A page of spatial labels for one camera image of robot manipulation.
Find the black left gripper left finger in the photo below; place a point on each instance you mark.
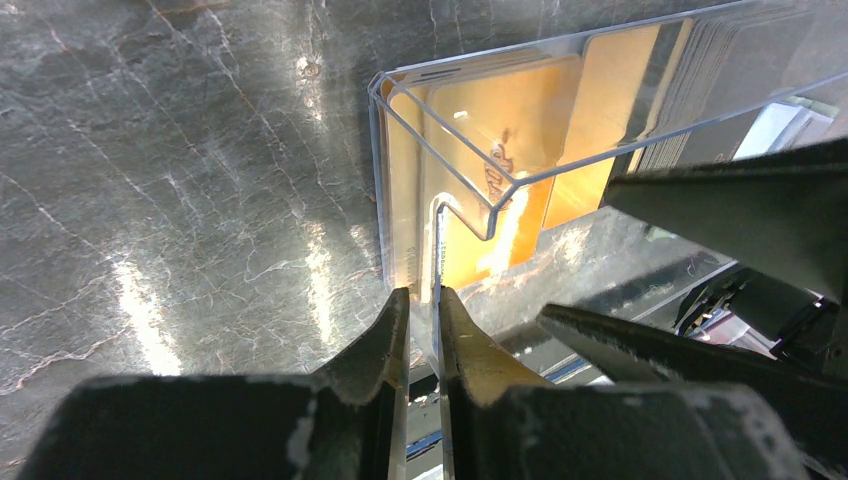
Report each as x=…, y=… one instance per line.
x=345, y=420

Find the orange credit card stack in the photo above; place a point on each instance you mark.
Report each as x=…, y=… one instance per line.
x=461, y=151

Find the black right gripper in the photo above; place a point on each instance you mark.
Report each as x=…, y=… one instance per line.
x=782, y=214

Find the gold credit card stack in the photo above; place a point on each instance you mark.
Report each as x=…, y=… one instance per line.
x=626, y=75

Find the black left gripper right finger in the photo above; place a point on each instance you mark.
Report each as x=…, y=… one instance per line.
x=502, y=420

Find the green card holder wallet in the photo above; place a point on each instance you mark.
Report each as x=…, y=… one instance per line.
x=790, y=123

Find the clear acrylic card tray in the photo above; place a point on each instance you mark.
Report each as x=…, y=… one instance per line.
x=820, y=58

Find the black credit card stack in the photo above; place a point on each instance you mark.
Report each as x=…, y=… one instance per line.
x=705, y=81

